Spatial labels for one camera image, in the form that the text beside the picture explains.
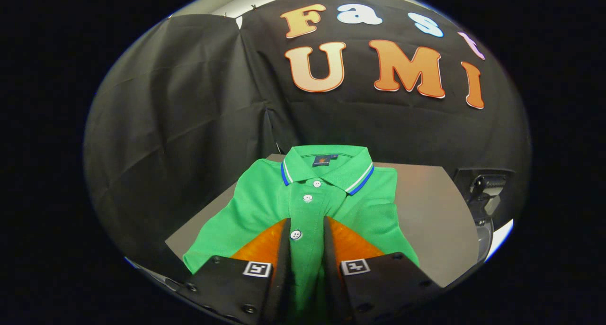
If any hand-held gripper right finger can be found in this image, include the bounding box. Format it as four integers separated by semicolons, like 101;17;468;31
323;216;443;325

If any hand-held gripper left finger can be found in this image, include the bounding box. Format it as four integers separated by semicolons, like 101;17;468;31
182;217;294;325

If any green polo shirt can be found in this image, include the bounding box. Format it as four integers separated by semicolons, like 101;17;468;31
183;145;419;316

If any transparent washing machine lid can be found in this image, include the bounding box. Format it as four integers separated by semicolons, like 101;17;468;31
454;168;515;221

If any grey side table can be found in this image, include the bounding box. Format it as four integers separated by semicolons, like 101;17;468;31
165;153;480;288

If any white side table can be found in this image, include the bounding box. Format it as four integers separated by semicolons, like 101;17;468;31
487;218;515;263

